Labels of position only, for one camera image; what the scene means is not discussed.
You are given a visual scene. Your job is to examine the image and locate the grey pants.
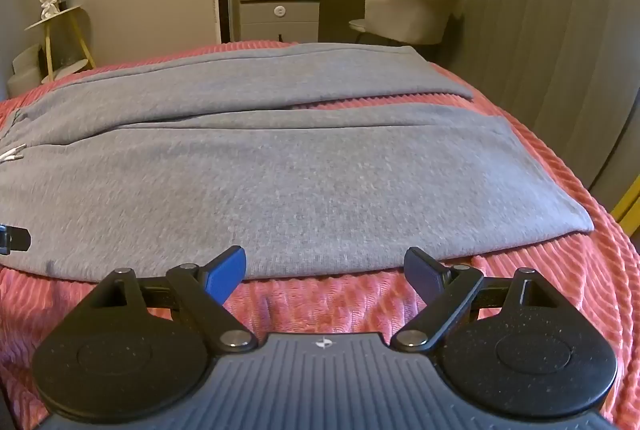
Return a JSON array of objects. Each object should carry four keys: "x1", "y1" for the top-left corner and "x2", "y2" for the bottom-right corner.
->
[{"x1": 0, "y1": 42, "x2": 596, "y2": 283}]

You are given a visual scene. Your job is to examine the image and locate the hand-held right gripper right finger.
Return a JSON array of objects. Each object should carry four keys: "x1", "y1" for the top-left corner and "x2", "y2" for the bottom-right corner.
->
[{"x1": 391, "y1": 246, "x2": 549, "y2": 352}]

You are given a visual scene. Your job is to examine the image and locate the coral ribbed blanket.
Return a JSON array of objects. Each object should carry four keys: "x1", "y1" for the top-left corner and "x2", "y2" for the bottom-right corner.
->
[{"x1": 0, "y1": 40, "x2": 640, "y2": 430}]

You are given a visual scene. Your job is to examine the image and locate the yellow object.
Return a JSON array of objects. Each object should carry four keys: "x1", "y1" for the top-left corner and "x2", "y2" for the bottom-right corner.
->
[{"x1": 609, "y1": 181, "x2": 640, "y2": 225}]

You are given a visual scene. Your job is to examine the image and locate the white shell chair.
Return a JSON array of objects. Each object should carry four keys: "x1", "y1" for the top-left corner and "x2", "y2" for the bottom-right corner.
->
[{"x1": 348, "y1": 0, "x2": 462, "y2": 47}]

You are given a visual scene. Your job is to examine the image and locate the grey nightstand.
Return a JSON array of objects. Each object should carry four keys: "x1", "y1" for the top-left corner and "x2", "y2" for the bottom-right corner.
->
[{"x1": 239, "y1": 0, "x2": 321, "y2": 43}]

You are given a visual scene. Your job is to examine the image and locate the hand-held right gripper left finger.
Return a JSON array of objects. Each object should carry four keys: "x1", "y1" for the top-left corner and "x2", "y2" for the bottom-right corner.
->
[{"x1": 97, "y1": 245, "x2": 257, "y2": 352}]

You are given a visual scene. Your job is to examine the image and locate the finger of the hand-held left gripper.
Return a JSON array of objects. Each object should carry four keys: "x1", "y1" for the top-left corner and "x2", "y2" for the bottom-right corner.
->
[{"x1": 0, "y1": 224, "x2": 32, "y2": 257}]

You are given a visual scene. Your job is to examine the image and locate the round table with yellow legs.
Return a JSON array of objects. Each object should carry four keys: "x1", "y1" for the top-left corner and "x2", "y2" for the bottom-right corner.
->
[{"x1": 24, "y1": 4, "x2": 96, "y2": 78}]

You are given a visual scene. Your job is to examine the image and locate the grey curtain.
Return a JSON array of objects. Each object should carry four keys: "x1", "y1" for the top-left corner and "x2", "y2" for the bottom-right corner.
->
[{"x1": 449, "y1": 0, "x2": 640, "y2": 207}]

